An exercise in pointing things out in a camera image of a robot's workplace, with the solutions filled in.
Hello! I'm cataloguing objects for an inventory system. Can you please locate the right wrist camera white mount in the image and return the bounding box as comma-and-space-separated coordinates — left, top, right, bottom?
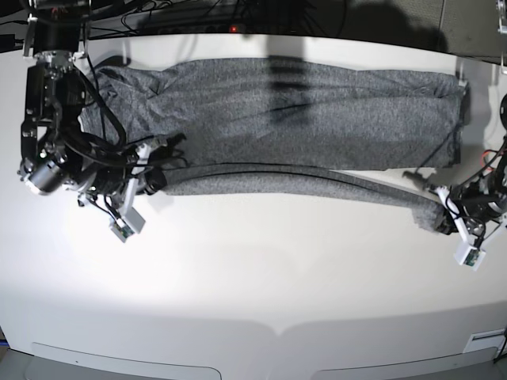
77, 132, 187, 244

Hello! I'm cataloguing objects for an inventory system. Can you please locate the black power strip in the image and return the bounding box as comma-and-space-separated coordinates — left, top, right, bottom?
143, 23, 254, 36

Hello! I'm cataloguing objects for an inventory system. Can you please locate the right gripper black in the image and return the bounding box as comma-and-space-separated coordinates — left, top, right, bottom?
90, 159, 167, 201

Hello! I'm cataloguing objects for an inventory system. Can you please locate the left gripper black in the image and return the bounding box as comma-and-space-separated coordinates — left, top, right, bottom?
433, 184, 506, 237

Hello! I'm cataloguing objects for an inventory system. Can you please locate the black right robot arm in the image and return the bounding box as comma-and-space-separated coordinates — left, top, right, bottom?
19, 1, 173, 196

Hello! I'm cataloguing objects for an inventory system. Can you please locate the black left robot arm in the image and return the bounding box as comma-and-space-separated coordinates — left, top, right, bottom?
438, 141, 506, 244

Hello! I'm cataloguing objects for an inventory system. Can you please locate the grey long-sleeve T-shirt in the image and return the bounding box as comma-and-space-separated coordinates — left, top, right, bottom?
97, 57, 465, 230

